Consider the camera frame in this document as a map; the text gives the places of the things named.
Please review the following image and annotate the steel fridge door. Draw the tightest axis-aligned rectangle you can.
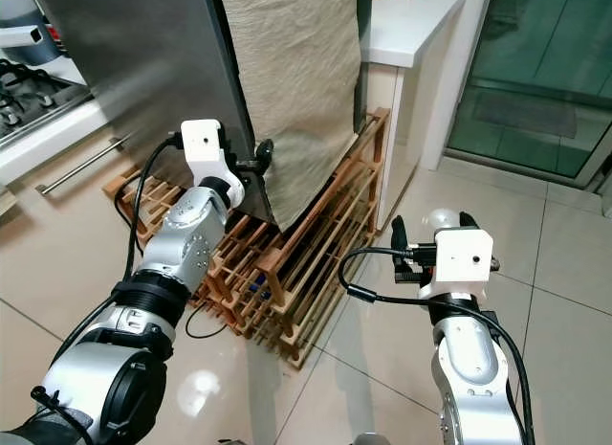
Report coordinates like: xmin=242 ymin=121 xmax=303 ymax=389
xmin=31 ymin=0 xmax=273 ymax=222

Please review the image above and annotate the beige cloth cover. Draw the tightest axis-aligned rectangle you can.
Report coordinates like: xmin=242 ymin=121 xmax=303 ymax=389
xmin=218 ymin=0 xmax=365 ymax=232

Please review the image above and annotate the wooden slatted rack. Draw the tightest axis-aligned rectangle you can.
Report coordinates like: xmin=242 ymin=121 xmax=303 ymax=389
xmin=103 ymin=107 xmax=392 ymax=370

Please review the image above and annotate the green glass sliding door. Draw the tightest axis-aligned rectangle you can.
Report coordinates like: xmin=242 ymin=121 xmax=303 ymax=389
xmin=434 ymin=0 xmax=612 ymax=189

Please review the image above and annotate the steel gas stove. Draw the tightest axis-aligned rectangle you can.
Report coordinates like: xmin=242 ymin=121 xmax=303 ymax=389
xmin=0 ymin=57 xmax=98 ymax=145

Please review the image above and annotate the white topped side cabinet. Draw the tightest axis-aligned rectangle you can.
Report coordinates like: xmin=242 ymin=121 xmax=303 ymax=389
xmin=362 ymin=0 xmax=494 ymax=228

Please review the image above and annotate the dark sauce bottle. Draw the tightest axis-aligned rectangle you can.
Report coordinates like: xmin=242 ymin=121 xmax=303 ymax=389
xmin=46 ymin=19 xmax=67 ymax=56

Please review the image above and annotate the grey blue water jug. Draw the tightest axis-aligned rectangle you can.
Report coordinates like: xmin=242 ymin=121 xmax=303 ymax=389
xmin=0 ymin=0 xmax=59 ymax=65

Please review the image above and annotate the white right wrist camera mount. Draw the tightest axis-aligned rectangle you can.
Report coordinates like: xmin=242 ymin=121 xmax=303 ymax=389
xmin=419 ymin=226 xmax=496 ymax=301

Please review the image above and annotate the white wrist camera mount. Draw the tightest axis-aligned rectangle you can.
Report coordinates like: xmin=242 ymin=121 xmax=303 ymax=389
xmin=180 ymin=119 xmax=234 ymax=184
xmin=419 ymin=226 xmax=496 ymax=301

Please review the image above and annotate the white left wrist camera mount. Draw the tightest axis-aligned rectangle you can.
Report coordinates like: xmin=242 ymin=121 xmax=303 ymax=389
xmin=180 ymin=119 xmax=234 ymax=184

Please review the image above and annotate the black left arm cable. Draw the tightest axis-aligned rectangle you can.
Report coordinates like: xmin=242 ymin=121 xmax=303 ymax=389
xmin=31 ymin=131 xmax=185 ymax=417

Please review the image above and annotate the metal bar drawer handle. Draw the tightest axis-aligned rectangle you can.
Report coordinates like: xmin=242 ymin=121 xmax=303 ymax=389
xmin=35 ymin=133 xmax=134 ymax=196

